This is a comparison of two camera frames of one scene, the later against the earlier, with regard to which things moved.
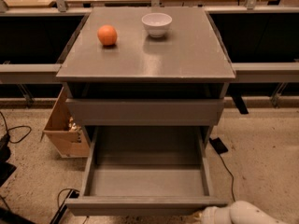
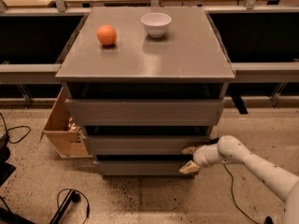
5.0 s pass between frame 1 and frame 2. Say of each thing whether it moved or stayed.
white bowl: stayed
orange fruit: stayed
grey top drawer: stayed
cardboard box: stayed
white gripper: moved
